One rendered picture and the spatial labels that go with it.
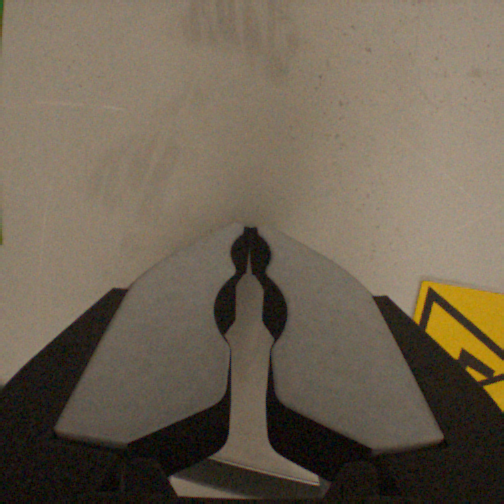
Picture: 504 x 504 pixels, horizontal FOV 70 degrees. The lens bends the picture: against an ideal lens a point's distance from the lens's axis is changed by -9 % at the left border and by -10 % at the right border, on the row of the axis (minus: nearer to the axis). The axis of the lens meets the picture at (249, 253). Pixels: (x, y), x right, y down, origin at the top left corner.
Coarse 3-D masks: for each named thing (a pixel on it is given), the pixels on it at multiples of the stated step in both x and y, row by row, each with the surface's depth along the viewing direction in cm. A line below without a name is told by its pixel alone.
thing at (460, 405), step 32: (416, 352) 7; (448, 384) 7; (480, 384) 7; (448, 416) 6; (480, 416) 6; (448, 448) 6; (480, 448) 5; (384, 480) 5; (416, 480) 5; (448, 480) 5; (480, 480) 5
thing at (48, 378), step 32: (96, 320) 8; (64, 352) 7; (32, 384) 6; (64, 384) 6; (0, 416) 6; (32, 416) 6; (0, 448) 5; (32, 448) 5; (64, 448) 5; (96, 448) 6; (0, 480) 5; (32, 480) 5; (64, 480) 5; (96, 480) 5
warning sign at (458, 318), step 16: (432, 288) 13; (448, 288) 13; (464, 288) 12; (432, 304) 13; (448, 304) 13; (464, 304) 13; (480, 304) 12; (496, 304) 12; (416, 320) 13; (432, 320) 13; (448, 320) 13; (464, 320) 13; (480, 320) 13; (496, 320) 12; (432, 336) 13; (448, 336) 13; (464, 336) 13; (480, 336) 13; (496, 336) 12; (448, 352) 13; (464, 352) 13; (480, 352) 13; (496, 352) 13; (480, 368) 13; (496, 368) 13; (496, 384) 13; (496, 400) 13
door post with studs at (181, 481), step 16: (208, 464) 23; (224, 464) 24; (176, 480) 20; (192, 480) 20; (208, 480) 22; (224, 480) 22; (240, 480) 22; (256, 480) 23; (272, 480) 23; (288, 480) 23; (192, 496) 20; (208, 496) 19; (224, 496) 19; (240, 496) 19; (256, 496) 21; (272, 496) 21; (288, 496) 22; (304, 496) 22; (320, 496) 22
